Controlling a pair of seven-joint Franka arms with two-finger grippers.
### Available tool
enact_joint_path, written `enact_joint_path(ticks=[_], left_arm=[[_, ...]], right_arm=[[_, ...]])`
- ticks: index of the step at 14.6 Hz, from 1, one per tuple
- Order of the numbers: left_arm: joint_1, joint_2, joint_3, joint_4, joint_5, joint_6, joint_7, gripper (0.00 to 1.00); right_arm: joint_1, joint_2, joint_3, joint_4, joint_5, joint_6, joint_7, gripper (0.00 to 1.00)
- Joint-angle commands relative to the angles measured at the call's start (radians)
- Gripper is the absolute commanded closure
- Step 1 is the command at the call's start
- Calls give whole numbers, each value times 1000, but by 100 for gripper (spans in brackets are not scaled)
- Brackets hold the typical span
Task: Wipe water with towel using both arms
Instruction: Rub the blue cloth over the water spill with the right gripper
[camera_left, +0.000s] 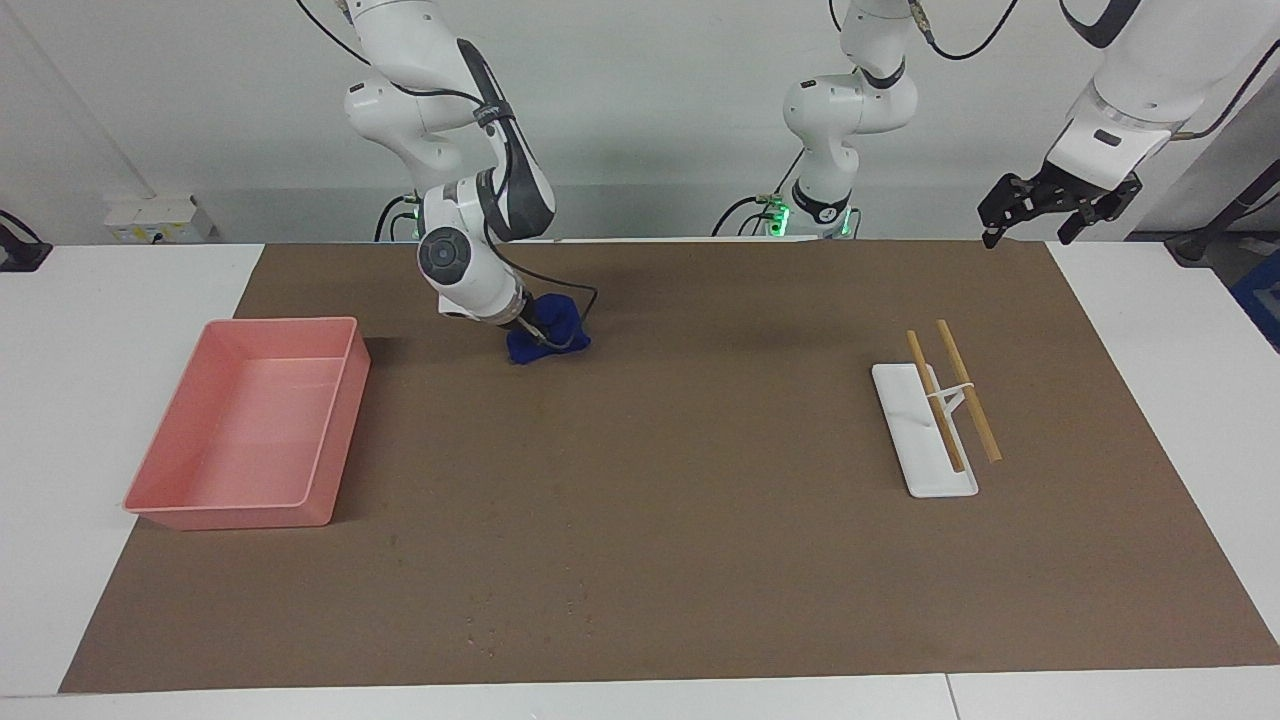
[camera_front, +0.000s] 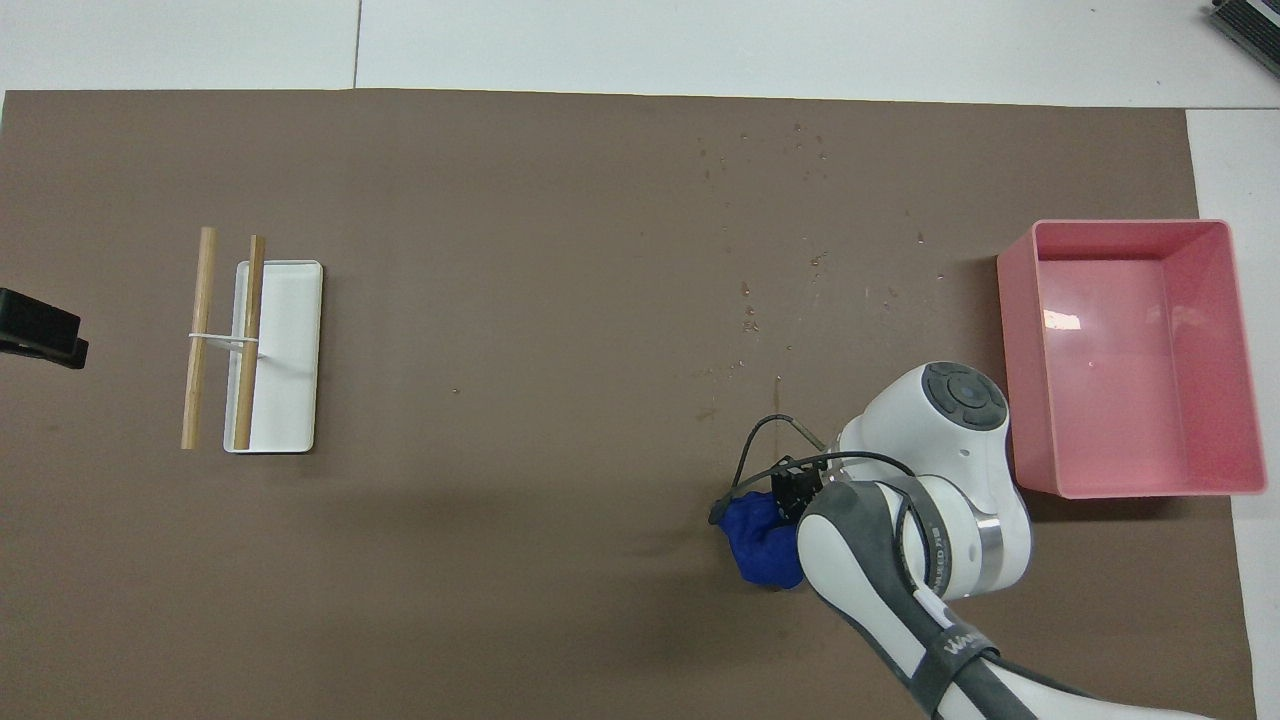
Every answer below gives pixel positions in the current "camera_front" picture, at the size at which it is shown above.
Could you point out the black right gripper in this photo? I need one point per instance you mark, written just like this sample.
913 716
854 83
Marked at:
797 488

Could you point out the blue cloth towel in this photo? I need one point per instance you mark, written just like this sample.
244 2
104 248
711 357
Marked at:
760 545

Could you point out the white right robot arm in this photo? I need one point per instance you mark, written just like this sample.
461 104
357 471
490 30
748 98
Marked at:
950 470

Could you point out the white rack with wooden rods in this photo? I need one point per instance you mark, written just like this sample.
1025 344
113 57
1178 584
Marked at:
285 360

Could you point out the brown table mat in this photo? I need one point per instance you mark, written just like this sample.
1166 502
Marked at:
500 550

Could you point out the pink plastic bin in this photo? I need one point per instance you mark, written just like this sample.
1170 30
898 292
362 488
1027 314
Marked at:
1130 400

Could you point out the grey ribbed device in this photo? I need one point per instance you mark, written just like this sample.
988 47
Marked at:
1250 25

